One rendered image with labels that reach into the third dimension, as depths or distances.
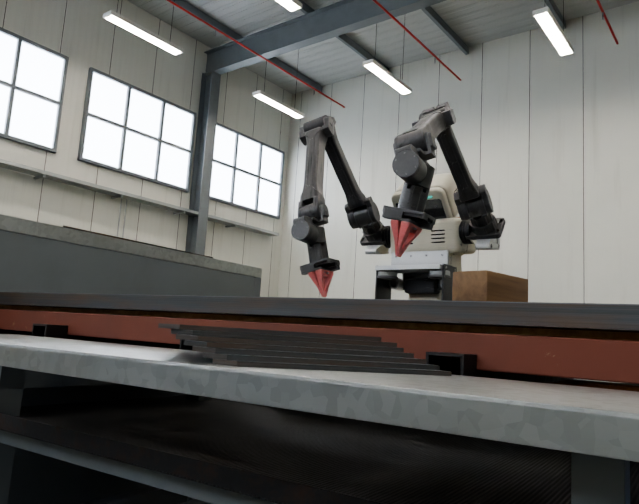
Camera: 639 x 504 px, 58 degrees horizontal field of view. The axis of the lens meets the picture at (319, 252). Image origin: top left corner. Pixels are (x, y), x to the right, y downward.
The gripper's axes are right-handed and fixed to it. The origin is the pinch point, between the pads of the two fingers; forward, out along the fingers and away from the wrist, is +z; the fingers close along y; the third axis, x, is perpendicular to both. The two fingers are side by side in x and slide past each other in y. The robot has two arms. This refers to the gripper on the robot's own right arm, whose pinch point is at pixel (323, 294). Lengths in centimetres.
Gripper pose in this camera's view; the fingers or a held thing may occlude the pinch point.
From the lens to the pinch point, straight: 164.3
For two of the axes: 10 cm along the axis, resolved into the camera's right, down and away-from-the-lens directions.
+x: 5.5, 1.5, 8.2
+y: 8.2, -2.6, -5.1
